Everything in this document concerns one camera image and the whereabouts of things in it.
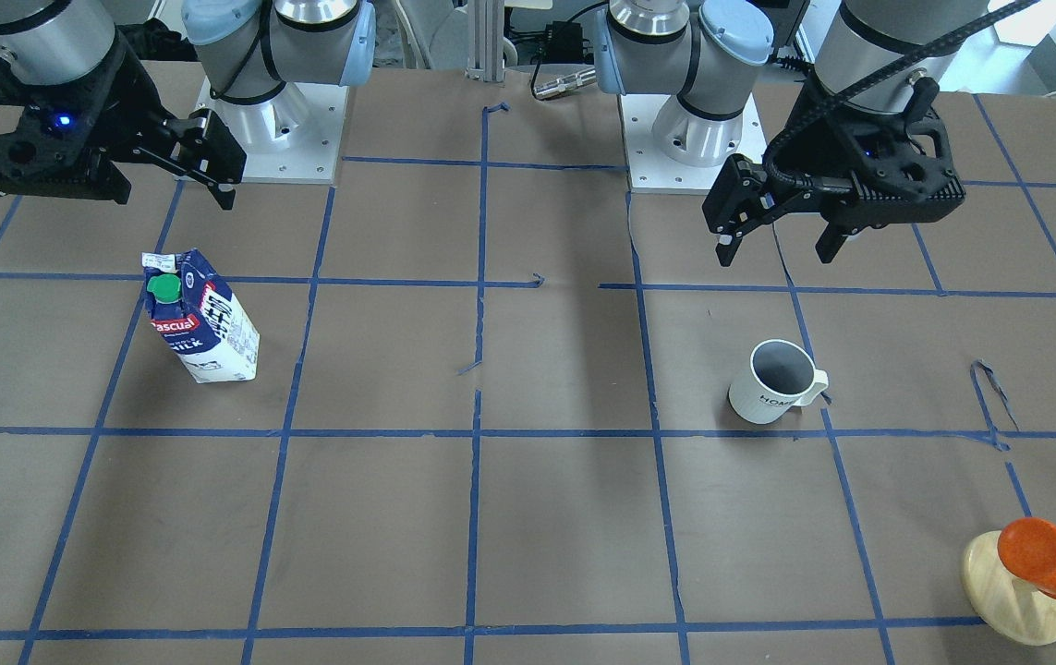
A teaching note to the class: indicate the blue white milk carton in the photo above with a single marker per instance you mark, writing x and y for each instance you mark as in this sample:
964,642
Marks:
197,315

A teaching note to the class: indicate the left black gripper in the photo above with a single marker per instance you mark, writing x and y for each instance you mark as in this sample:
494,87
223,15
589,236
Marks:
815,141

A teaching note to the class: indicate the white ceramic mug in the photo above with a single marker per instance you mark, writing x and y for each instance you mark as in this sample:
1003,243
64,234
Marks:
778,375

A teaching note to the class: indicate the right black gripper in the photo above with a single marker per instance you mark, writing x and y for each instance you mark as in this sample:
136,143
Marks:
134,109

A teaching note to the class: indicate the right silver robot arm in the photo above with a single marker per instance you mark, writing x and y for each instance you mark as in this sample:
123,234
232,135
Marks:
255,54

